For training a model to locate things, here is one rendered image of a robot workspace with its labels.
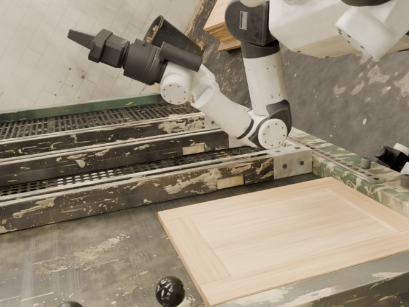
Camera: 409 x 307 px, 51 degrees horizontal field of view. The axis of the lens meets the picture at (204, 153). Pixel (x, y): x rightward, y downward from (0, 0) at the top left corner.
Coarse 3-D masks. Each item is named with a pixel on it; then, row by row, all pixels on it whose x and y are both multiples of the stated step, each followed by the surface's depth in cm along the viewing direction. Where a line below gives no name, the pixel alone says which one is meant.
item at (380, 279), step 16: (400, 256) 74; (336, 272) 71; (352, 272) 70; (368, 272) 70; (384, 272) 70; (400, 272) 70; (288, 288) 67; (304, 288) 67; (320, 288) 67; (336, 288) 67; (352, 288) 66; (368, 288) 68; (384, 288) 69; (400, 288) 70; (224, 304) 65; (240, 304) 65; (256, 304) 64; (272, 304) 64; (288, 304) 64; (304, 304) 64; (320, 304) 65; (336, 304) 66; (352, 304) 67
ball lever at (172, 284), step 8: (160, 280) 52; (168, 280) 51; (176, 280) 52; (160, 288) 51; (168, 288) 51; (176, 288) 51; (184, 288) 52; (160, 296) 51; (168, 296) 50; (176, 296) 51; (184, 296) 52; (160, 304) 51; (168, 304) 51; (176, 304) 51
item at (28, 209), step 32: (224, 160) 118; (256, 160) 117; (288, 160) 120; (32, 192) 104; (64, 192) 103; (96, 192) 105; (128, 192) 107; (160, 192) 110; (192, 192) 113; (0, 224) 99; (32, 224) 102
